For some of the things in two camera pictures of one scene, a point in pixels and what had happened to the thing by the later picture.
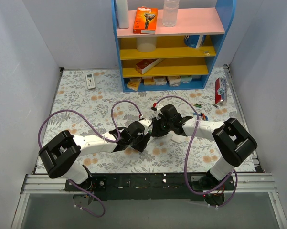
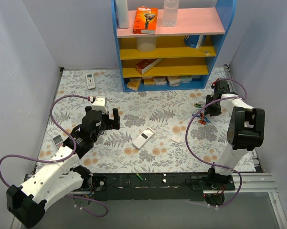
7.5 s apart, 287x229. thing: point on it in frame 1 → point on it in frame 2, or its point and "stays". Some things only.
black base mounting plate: (155, 186) stays
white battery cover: (176, 138) stays
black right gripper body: (158, 130) → (212, 105)
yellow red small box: (133, 83) stays
